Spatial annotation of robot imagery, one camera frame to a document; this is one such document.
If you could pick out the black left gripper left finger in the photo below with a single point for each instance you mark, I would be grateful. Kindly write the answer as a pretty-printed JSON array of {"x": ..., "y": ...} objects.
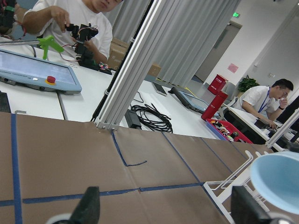
[{"x": 88, "y": 209}]

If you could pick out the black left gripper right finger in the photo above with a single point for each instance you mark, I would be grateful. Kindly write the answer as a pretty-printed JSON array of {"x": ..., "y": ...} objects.
[{"x": 245, "y": 209}]

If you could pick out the light blue plastic cup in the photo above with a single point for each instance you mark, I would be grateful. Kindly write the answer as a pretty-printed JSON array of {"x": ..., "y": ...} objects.
[{"x": 276, "y": 178}]

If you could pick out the red parts tray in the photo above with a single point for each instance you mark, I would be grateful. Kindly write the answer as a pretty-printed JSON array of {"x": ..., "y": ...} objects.
[{"x": 226, "y": 131}]

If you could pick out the black power adapter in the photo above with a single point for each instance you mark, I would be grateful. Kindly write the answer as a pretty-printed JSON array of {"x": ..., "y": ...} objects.
[{"x": 132, "y": 119}]

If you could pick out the seated man at desk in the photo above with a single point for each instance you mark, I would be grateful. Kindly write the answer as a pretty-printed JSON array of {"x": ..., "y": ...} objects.
[{"x": 266, "y": 102}]

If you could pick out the red bottle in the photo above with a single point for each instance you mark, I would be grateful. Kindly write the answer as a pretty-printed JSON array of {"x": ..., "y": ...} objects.
[{"x": 214, "y": 105}]

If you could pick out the green potted plant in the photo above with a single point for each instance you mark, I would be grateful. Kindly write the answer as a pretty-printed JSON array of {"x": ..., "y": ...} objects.
[{"x": 247, "y": 83}]

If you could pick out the smartphone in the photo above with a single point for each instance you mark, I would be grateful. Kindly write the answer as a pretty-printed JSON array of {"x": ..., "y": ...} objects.
[{"x": 159, "y": 89}]

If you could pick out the blue teach pendant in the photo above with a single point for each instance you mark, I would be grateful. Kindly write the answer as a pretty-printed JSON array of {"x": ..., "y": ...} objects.
[{"x": 37, "y": 73}]

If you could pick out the cardboard box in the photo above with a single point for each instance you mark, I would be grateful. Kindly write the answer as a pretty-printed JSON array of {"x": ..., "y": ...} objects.
[{"x": 118, "y": 50}]

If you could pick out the green plastic tool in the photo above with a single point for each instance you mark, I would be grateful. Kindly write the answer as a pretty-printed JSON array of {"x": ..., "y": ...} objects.
[{"x": 47, "y": 42}]

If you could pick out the person in white shirt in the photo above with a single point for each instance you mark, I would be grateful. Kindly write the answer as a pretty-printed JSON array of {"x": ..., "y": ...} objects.
[{"x": 51, "y": 17}]

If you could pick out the white wire cup rack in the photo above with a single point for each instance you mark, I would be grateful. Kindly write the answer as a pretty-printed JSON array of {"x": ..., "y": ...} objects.
[{"x": 219, "y": 191}]

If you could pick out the aluminium frame post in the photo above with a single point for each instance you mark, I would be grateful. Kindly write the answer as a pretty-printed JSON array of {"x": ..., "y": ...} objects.
[{"x": 136, "y": 64}]

